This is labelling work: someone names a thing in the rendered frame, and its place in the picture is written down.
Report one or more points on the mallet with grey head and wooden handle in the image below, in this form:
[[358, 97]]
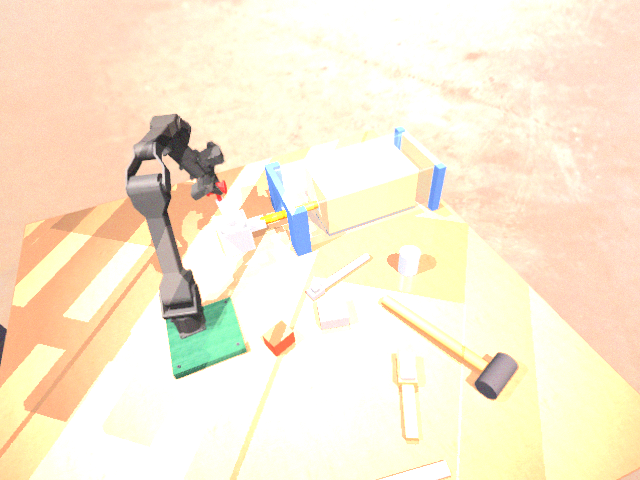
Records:
[[495, 375]]

